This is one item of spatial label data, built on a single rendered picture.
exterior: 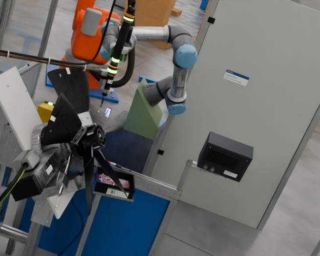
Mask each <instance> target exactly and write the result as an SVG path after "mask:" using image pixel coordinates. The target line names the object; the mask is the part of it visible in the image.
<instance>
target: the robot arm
mask: <svg viewBox="0 0 320 256"><path fill-rule="evenodd" d="M106 24H107V22H104V23H103V24H102V26H101V35H102V36H103V33H104V30H105V27H106ZM120 28H121V26H115V25H114V24H113V23H112V22H109V25H108V28H107V31H106V34H105V37H104V40H103V46H101V49H100V51H99V53H100V56H101V57H102V59H104V60H108V59H111V58H112V54H113V51H114V48H115V45H116V41H117V38H118V35H119V32H120ZM137 41H164V42H165V43H170V44H172V47H173V60H172V61H173V64H174V71H173V75H170V76H169V77H166V78H164V79H162V80H160V81H158V82H155V83H146V84H144V85H143V92H144V95H145V97H146V99H147V101H148V103H149V104H150V106H152V107H154V106H156V105H157V104H158V103H159V102H160V101H161V100H163V99H165V101H166V105H167V110H168V112H169V113H170V114H172V115H178V114H182V113H183V112H185V111H186V109H187V105H186V96H187V94H186V91H185V89H186V84H187V79H188V74H189V68H191V67H192V66H193V65H194V64H195V63H196V62H197V59H198V54H197V51H196V48H195V45H194V42H193V38H192V36H191V34H190V33H189V31H187V30H186V29H184V28H182V27H179V26H174V25H165V26H164V27H148V26H130V28H129V32H128V34H127V38H126V41H125V44H124V47H123V49H122V51H121V56H120V61H123V60H124V61H123V62H125V61H126V58H127V55H128V52H130V51H131V50H132V48H133V47H135V45H136V42H137ZM125 56H126V57H125Z"/></svg>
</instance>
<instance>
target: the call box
mask: <svg viewBox="0 0 320 256"><path fill-rule="evenodd" d="M53 108H54V106H53V104H52V105H50V104H49V103H45V101H43V102H42V103H41V104H40V105H39V106H38V109H37V112H38V114H39V116H40V118H41V121H42V123H48V121H49V118H50V116H51V113H52V110H53Z"/></svg>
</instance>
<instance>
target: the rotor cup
mask: <svg viewBox="0 0 320 256"><path fill-rule="evenodd" d="M85 127H86V128H87V130H86V132H85V133H84V135H83V136H82V137H81V139H80V140H79V142H78V143H77V144H73V143H71V142H70V146H71V149H72V151H73V153H74V154H75V155H76V156H77V157H79V158H82V157H83V156H84V154H85V153H86V151H87V150H88V148H89V147H90V146H92V151H95V150H98V149H101V148H104V147H105V146H106V136H105V132H104V130H103V128H102V127H101V126H100V125H99V124H98V123H94V124H91V125H88V126H85ZM92 132H93V134H90V135H87V134H89V133H92ZM99 133H100V134H101V138H100V137H99ZM98 146H99V147H98ZM95 147H98V148H95ZM93 148H95V149H93Z"/></svg>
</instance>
